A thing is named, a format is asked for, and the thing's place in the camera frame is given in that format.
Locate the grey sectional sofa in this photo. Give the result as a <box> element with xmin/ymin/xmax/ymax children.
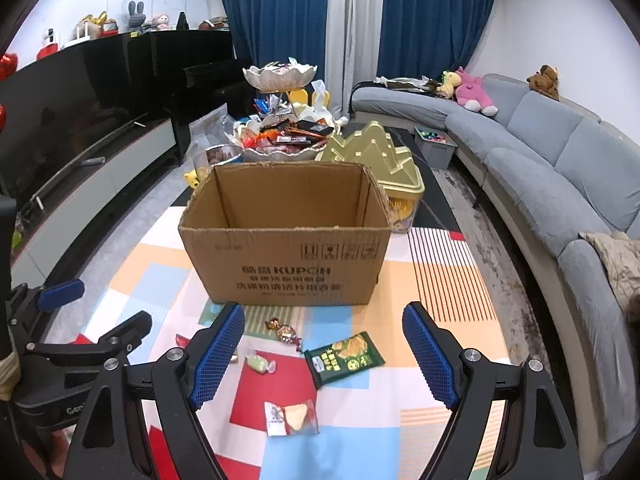
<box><xmin>350</xmin><ymin>72</ymin><xmax>640</xmax><ymax>461</ymax></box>

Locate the yellow plush toy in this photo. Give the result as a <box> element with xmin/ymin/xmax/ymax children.
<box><xmin>435</xmin><ymin>71</ymin><xmax>462</xmax><ymax>100</ymax></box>

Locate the beige jacket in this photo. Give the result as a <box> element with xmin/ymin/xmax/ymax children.
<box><xmin>580</xmin><ymin>230</ymin><xmax>640</xmax><ymax>321</ymax></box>

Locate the blue curtain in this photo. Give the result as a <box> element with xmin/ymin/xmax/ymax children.
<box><xmin>216</xmin><ymin>0</ymin><xmax>331</xmax><ymax>76</ymax></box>
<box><xmin>377</xmin><ymin>0</ymin><xmax>501</xmax><ymax>86</ymax></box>

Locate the green cracker packet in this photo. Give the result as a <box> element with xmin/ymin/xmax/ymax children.
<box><xmin>304</xmin><ymin>331</ymin><xmax>386</xmax><ymax>389</ymax></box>

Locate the colourful patchwork tablecloth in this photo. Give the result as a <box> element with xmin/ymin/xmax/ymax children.
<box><xmin>45</xmin><ymin>227</ymin><xmax>511</xmax><ymax>480</ymax></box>

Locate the pink plush toy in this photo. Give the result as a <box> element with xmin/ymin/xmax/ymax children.
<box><xmin>452</xmin><ymin>66</ymin><xmax>499</xmax><ymax>117</ymax></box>

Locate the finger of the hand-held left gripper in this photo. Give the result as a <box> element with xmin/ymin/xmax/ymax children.
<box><xmin>27</xmin><ymin>310</ymin><xmax>154</xmax><ymax>367</ymax></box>
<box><xmin>9</xmin><ymin>280</ymin><xmax>86</xmax><ymax>320</ymax></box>

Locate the clear plastic bag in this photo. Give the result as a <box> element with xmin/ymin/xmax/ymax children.
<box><xmin>189</xmin><ymin>105</ymin><xmax>236</xmax><ymax>171</ymax></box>

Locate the grey bunny plush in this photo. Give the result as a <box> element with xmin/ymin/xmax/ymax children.
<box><xmin>126</xmin><ymin>0</ymin><xmax>147</xmax><ymax>31</ymax></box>

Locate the pile of assorted snacks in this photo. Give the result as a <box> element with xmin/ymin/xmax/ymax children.
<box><xmin>235</xmin><ymin>110</ymin><xmax>341</xmax><ymax>153</ymax></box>

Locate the brown plush toy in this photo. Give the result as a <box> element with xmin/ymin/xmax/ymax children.
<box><xmin>526</xmin><ymin>65</ymin><xmax>561</xmax><ymax>102</ymax></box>

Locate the yellow bear plush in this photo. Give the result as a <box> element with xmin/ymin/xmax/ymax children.
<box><xmin>184</xmin><ymin>167</ymin><xmax>211</xmax><ymax>191</ymax></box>

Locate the grey patterned rug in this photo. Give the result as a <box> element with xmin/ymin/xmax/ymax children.
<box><xmin>425</xmin><ymin>165</ymin><xmax>561</xmax><ymax>376</ymax></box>

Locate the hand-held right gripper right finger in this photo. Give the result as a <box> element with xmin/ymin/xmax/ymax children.
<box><xmin>402</xmin><ymin>301</ymin><xmax>586</xmax><ymax>480</ymax></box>

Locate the clear jar of nuts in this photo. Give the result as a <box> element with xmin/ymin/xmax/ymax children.
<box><xmin>205</xmin><ymin>144</ymin><xmax>244</xmax><ymax>166</ymax></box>

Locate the black upright piano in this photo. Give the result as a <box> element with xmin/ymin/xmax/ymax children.
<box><xmin>150</xmin><ymin>29</ymin><xmax>273</xmax><ymax>161</ymax></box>

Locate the grey storage bin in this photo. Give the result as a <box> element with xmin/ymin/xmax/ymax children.
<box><xmin>414</xmin><ymin>127</ymin><xmax>458</xmax><ymax>171</ymax></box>

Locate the clear cream snack packet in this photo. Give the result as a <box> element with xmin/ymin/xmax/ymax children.
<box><xmin>263</xmin><ymin>400</ymin><xmax>320</xmax><ymax>437</ymax></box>

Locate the crumpled patterned cloth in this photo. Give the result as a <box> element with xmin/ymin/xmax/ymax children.
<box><xmin>375</xmin><ymin>76</ymin><xmax>441</xmax><ymax>95</ymax></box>

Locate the black coffee table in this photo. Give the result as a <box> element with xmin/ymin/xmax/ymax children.
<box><xmin>170</xmin><ymin>120</ymin><xmax>468</xmax><ymax>233</ymax></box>

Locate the brown twist-wrapped candy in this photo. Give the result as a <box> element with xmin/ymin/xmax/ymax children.
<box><xmin>264</xmin><ymin>316</ymin><xmax>304</xmax><ymax>352</ymax></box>

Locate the white tiered snack stand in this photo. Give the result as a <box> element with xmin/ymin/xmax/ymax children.
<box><xmin>231</xmin><ymin>61</ymin><xmax>346</xmax><ymax>163</ymax></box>

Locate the red white robot toy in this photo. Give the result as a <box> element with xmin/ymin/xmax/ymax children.
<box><xmin>36</xmin><ymin>28</ymin><xmax>63</xmax><ymax>61</ymax></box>

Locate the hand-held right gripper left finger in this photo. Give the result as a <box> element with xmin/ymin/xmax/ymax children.
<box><xmin>62</xmin><ymin>301</ymin><xmax>247</xmax><ymax>480</ymax></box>

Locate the large black television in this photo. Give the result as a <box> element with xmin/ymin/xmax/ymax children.
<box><xmin>0</xmin><ymin>40</ymin><xmax>173</xmax><ymax>206</ymax></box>

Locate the grey TV cabinet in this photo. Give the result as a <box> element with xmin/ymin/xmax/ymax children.
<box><xmin>0</xmin><ymin>117</ymin><xmax>181</xmax><ymax>291</ymax></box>

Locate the white sheer curtain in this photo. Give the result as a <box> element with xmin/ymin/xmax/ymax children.
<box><xmin>327</xmin><ymin>0</ymin><xmax>381</xmax><ymax>111</ymax></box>

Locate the pale green candy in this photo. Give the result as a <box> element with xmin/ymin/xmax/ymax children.
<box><xmin>243</xmin><ymin>351</ymin><xmax>277</xmax><ymax>375</ymax></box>

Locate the brown cardboard box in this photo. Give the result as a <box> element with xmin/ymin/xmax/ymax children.
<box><xmin>178</xmin><ymin>160</ymin><xmax>392</xmax><ymax>307</ymax></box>

